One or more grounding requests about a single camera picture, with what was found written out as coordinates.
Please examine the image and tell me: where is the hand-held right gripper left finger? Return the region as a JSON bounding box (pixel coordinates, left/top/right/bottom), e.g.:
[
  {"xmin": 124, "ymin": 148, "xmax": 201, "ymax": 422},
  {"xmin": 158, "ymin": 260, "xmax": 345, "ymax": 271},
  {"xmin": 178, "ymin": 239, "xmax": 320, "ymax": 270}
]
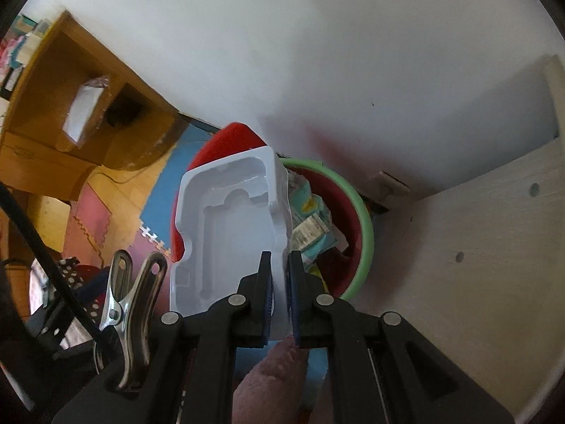
[{"xmin": 53, "ymin": 251, "xmax": 273, "ymax": 424}]

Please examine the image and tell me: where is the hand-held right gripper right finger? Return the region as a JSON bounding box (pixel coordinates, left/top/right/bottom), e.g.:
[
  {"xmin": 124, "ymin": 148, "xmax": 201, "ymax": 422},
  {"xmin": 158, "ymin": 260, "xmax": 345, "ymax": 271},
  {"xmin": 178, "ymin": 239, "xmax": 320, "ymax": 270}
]
[{"xmin": 287, "ymin": 251, "xmax": 515, "ymax": 424}]

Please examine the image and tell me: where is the teal wipes packet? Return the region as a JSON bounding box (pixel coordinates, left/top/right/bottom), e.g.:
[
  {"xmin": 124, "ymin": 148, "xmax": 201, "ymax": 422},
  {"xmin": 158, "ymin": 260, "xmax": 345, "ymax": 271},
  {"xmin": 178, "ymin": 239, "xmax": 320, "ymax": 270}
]
[{"xmin": 289, "ymin": 172, "xmax": 349, "ymax": 266}]

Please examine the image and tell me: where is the white plastic tray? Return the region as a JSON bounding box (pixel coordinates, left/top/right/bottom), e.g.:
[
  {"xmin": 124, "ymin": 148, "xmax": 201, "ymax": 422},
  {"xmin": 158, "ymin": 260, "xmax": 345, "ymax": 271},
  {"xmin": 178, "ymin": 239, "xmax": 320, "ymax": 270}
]
[{"xmin": 169, "ymin": 145, "xmax": 294, "ymax": 341}]

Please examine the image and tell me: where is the red bin with green rim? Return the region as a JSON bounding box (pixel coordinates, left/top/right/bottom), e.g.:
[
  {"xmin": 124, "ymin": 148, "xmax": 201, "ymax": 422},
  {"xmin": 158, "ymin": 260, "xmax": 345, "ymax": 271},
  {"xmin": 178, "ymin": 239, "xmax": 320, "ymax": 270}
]
[{"xmin": 282, "ymin": 157, "xmax": 376, "ymax": 301}]

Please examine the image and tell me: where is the pink fuzzy cloth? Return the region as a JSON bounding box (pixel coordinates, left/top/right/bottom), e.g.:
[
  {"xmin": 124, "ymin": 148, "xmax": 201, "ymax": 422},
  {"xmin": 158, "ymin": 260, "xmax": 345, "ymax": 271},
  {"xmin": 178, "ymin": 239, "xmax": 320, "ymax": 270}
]
[{"xmin": 232, "ymin": 336, "xmax": 310, "ymax": 424}]

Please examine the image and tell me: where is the metal spring clip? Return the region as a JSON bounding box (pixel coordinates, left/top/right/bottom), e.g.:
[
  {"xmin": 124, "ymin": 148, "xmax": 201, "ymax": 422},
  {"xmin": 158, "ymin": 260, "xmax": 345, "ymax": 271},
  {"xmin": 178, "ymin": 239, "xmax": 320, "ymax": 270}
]
[{"xmin": 95, "ymin": 249, "xmax": 168, "ymax": 391}]

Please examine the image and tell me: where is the red round stool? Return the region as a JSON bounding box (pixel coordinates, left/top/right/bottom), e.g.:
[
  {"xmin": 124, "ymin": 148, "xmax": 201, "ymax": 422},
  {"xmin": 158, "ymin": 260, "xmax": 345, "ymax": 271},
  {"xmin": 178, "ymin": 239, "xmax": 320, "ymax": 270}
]
[{"xmin": 170, "ymin": 121, "xmax": 268, "ymax": 263}]

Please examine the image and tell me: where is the white wooden table panel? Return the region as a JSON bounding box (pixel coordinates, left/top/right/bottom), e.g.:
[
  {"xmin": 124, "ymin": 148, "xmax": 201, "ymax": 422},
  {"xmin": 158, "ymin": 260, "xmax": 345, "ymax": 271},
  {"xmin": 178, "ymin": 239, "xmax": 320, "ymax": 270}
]
[{"xmin": 366, "ymin": 55, "xmax": 565, "ymax": 424}]

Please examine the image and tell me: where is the white paper in clear wrap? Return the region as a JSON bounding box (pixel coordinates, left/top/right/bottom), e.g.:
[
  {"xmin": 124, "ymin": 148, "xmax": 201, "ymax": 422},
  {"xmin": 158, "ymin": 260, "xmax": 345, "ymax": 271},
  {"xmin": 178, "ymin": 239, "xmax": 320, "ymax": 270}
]
[{"xmin": 62, "ymin": 77, "xmax": 109, "ymax": 148}]

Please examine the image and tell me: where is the wooden corner shelf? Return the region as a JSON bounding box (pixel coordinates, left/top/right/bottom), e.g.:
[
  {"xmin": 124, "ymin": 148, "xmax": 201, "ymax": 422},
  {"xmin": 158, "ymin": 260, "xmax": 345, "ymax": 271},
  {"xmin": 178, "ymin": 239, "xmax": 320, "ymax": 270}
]
[{"xmin": 0, "ymin": 11, "xmax": 179, "ymax": 201}]

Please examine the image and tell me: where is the white wall socket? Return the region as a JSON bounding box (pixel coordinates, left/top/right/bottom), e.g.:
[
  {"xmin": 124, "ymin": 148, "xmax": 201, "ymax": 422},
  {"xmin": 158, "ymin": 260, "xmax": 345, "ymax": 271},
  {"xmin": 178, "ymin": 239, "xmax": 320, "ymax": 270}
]
[{"xmin": 368, "ymin": 170, "xmax": 409, "ymax": 206}]

